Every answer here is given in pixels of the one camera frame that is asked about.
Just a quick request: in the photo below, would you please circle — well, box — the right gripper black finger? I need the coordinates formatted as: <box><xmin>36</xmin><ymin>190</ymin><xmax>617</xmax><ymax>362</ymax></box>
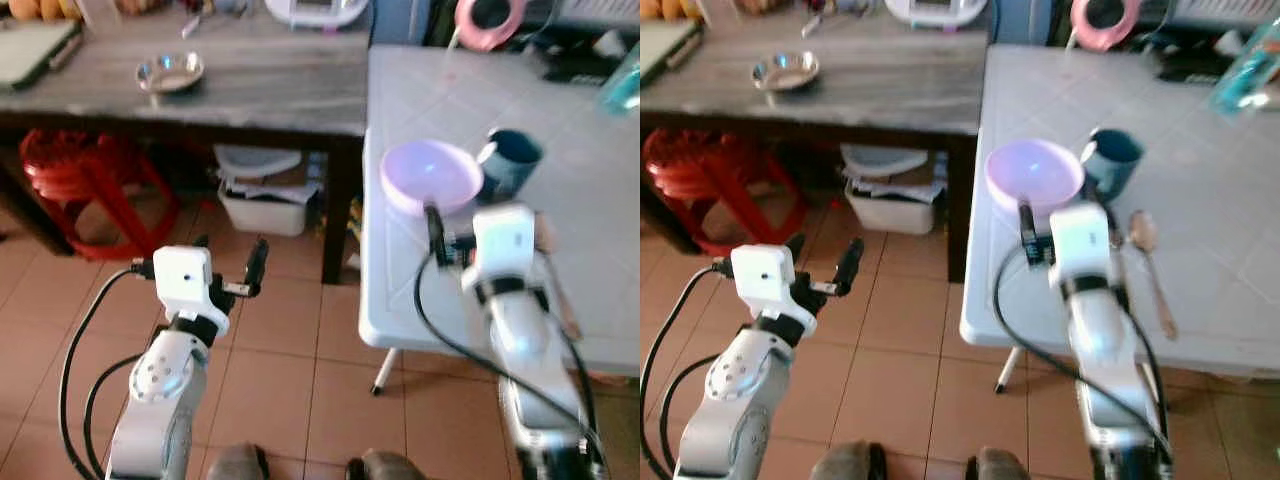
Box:
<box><xmin>1016</xmin><ymin>199</ymin><xmax>1038</xmax><ymax>265</ymax></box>
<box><xmin>426</xmin><ymin>203</ymin><xmax>448</xmax><ymax>265</ymax></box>

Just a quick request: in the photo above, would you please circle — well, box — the pink plastic bowl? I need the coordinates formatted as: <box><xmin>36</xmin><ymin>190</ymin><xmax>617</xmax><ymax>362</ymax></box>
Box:
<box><xmin>984</xmin><ymin>137</ymin><xmax>1085</xmax><ymax>213</ymax></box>
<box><xmin>379</xmin><ymin>139</ymin><xmax>485</xmax><ymax>218</ymax></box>

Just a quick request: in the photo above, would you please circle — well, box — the white plastic storage bin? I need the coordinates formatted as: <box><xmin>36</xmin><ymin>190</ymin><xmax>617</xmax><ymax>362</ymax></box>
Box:
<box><xmin>839</xmin><ymin>142</ymin><xmax>948</xmax><ymax>237</ymax></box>
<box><xmin>213</xmin><ymin>144</ymin><xmax>323</xmax><ymax>239</ymax></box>

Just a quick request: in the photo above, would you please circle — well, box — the dark blue cup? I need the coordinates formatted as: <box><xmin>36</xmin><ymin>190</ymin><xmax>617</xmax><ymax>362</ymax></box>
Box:
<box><xmin>1081</xmin><ymin>126</ymin><xmax>1145</xmax><ymax>203</ymax></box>
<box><xmin>477</xmin><ymin>127</ymin><xmax>545</xmax><ymax>203</ymax></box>

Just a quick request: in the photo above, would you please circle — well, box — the red plastic stool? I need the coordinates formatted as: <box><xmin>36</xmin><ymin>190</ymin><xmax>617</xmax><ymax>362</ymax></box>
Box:
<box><xmin>641</xmin><ymin>127</ymin><xmax>810</xmax><ymax>259</ymax></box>
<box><xmin>18</xmin><ymin>127</ymin><xmax>183</xmax><ymax>263</ymax></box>

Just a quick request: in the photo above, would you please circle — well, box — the white plastic folding table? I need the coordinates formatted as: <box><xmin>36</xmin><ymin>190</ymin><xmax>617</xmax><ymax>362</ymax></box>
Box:
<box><xmin>358</xmin><ymin>43</ymin><xmax>641</xmax><ymax>397</ymax></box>
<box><xmin>960</xmin><ymin>43</ymin><xmax>1280</xmax><ymax>395</ymax></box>

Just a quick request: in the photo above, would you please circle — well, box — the small metal bowl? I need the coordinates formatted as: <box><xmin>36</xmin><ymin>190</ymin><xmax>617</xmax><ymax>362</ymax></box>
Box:
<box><xmin>134</xmin><ymin>51</ymin><xmax>207</xmax><ymax>97</ymax></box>
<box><xmin>750</xmin><ymin>51</ymin><xmax>822</xmax><ymax>95</ymax></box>

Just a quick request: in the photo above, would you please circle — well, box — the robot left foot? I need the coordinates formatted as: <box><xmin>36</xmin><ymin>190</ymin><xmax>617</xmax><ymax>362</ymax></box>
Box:
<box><xmin>809</xmin><ymin>441</ymin><xmax>888</xmax><ymax>480</ymax></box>
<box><xmin>204</xmin><ymin>443</ymin><xmax>272</xmax><ymax>480</ymax></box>

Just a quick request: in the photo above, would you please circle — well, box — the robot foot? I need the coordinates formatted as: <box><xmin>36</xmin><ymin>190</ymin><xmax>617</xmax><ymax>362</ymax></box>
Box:
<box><xmin>344</xmin><ymin>449</ymin><xmax>428</xmax><ymax>480</ymax></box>
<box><xmin>809</xmin><ymin>441</ymin><xmax>888</xmax><ymax>480</ymax></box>
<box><xmin>964</xmin><ymin>446</ymin><xmax>1033</xmax><ymax>480</ymax></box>
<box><xmin>204</xmin><ymin>443</ymin><xmax>272</xmax><ymax>480</ymax></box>

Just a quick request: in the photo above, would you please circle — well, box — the grey wood-top table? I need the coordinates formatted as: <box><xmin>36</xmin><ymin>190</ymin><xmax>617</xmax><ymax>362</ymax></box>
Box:
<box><xmin>0</xmin><ymin>8</ymin><xmax>373</xmax><ymax>287</ymax></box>
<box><xmin>640</xmin><ymin>8</ymin><xmax>993</xmax><ymax>285</ymax></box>

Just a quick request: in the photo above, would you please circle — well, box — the black flat object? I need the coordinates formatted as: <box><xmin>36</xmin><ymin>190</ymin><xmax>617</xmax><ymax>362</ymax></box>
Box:
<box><xmin>1153</xmin><ymin>44</ymin><xmax>1237</xmax><ymax>87</ymax></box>
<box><xmin>540</xmin><ymin>48</ymin><xmax>627</xmax><ymax>88</ymax></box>

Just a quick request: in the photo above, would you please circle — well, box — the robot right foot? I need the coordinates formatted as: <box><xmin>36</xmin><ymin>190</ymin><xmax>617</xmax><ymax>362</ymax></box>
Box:
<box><xmin>964</xmin><ymin>446</ymin><xmax>1033</xmax><ymax>480</ymax></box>
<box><xmin>344</xmin><ymin>449</ymin><xmax>428</xmax><ymax>480</ymax></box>

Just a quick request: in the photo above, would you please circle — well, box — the teal plastic bottle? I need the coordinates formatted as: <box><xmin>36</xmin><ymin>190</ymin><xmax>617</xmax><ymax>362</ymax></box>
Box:
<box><xmin>599</xmin><ymin>44</ymin><xmax>641</xmax><ymax>114</ymax></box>
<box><xmin>1209</xmin><ymin>18</ymin><xmax>1280</xmax><ymax>115</ymax></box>

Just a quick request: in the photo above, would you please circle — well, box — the white kitchen appliance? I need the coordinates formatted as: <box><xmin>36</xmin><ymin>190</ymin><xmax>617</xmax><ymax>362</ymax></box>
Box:
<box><xmin>884</xmin><ymin>0</ymin><xmax>992</xmax><ymax>29</ymax></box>
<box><xmin>264</xmin><ymin>0</ymin><xmax>372</xmax><ymax>30</ymax></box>

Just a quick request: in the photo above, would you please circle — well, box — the green flat tray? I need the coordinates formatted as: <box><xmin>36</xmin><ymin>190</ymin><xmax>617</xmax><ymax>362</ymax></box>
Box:
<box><xmin>0</xmin><ymin>19</ymin><xmax>83</xmax><ymax>91</ymax></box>
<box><xmin>640</xmin><ymin>19</ymin><xmax>703</xmax><ymax>87</ymax></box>

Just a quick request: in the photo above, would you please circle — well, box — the orange fruits pile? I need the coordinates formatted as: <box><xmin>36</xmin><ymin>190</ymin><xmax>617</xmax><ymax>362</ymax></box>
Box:
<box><xmin>640</xmin><ymin>0</ymin><xmax>703</xmax><ymax>22</ymax></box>
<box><xmin>4</xmin><ymin>0</ymin><xmax>83</xmax><ymax>24</ymax></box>

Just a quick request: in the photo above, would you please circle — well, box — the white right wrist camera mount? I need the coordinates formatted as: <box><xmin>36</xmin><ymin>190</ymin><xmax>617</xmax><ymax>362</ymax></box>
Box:
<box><xmin>1047</xmin><ymin>201</ymin><xmax>1113</xmax><ymax>287</ymax></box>
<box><xmin>468</xmin><ymin>203</ymin><xmax>537</xmax><ymax>289</ymax></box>

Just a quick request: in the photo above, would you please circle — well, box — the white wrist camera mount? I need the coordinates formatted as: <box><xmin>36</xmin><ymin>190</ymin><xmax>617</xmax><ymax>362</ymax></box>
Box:
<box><xmin>468</xmin><ymin>203</ymin><xmax>537</xmax><ymax>289</ymax></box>
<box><xmin>1047</xmin><ymin>201</ymin><xmax>1113</xmax><ymax>287</ymax></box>
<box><xmin>152</xmin><ymin>245</ymin><xmax>232</xmax><ymax>335</ymax></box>
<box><xmin>730</xmin><ymin>243</ymin><xmax>802</xmax><ymax>323</ymax></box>

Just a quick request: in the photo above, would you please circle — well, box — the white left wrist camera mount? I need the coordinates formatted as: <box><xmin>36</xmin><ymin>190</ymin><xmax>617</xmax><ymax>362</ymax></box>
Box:
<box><xmin>730</xmin><ymin>243</ymin><xmax>802</xmax><ymax>323</ymax></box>
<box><xmin>152</xmin><ymin>245</ymin><xmax>232</xmax><ymax>335</ymax></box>

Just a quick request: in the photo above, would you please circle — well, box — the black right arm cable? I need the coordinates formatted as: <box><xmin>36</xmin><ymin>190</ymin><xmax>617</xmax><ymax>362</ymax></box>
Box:
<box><xmin>993</xmin><ymin>244</ymin><xmax>1175</xmax><ymax>465</ymax></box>
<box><xmin>412</xmin><ymin>248</ymin><xmax>607</xmax><ymax>475</ymax></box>

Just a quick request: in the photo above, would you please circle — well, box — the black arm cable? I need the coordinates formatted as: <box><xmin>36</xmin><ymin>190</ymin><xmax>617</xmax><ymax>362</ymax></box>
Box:
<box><xmin>993</xmin><ymin>244</ymin><xmax>1175</xmax><ymax>465</ymax></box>
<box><xmin>412</xmin><ymin>248</ymin><xmax>607</xmax><ymax>475</ymax></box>
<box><xmin>57</xmin><ymin>262</ymin><xmax>153</xmax><ymax>480</ymax></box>
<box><xmin>640</xmin><ymin>258</ymin><xmax>733</xmax><ymax>480</ymax></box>

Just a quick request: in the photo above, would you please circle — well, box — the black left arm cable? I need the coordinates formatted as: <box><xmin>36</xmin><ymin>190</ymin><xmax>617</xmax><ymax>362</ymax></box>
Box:
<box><xmin>640</xmin><ymin>258</ymin><xmax>733</xmax><ymax>480</ymax></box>
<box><xmin>57</xmin><ymin>262</ymin><xmax>153</xmax><ymax>480</ymax></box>

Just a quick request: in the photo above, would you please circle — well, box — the pink round ring object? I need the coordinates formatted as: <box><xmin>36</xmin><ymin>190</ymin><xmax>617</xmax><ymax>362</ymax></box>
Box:
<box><xmin>452</xmin><ymin>0</ymin><xmax>529</xmax><ymax>54</ymax></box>
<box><xmin>1069</xmin><ymin>0</ymin><xmax>1144</xmax><ymax>54</ymax></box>

